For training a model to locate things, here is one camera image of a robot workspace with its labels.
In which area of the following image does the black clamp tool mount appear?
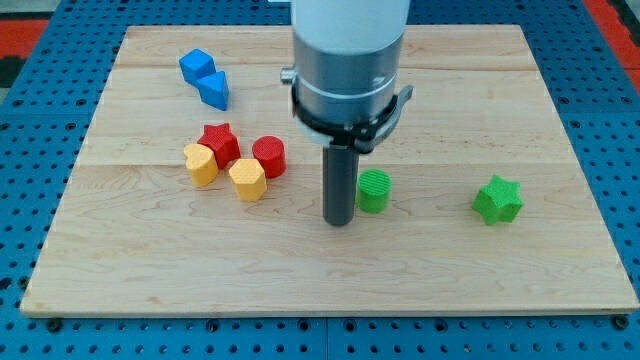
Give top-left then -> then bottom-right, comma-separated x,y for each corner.
291,85 -> 414,154

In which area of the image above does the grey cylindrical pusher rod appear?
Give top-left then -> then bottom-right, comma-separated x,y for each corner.
322,147 -> 359,226

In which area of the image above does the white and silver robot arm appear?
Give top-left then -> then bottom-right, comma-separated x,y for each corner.
280,0 -> 413,226

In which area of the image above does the red star block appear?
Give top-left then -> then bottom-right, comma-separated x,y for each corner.
198,123 -> 241,169

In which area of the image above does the green star block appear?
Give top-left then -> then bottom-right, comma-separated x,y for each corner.
472,174 -> 524,226

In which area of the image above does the green cylinder block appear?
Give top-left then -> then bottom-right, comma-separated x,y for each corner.
356,169 -> 392,213

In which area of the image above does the red cylinder block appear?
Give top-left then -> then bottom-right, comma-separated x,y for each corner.
252,135 -> 287,178

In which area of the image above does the yellow hexagon block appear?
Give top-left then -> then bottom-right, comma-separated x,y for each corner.
229,158 -> 267,202

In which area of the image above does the yellow heart block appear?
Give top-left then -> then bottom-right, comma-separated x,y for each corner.
183,143 -> 218,187

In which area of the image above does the blue triangle block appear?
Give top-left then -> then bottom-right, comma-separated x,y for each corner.
196,71 -> 229,111

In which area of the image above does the light wooden board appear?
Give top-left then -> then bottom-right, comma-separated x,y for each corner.
20,25 -> 639,318

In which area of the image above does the blue cube block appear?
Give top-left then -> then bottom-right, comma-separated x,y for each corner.
179,48 -> 216,85

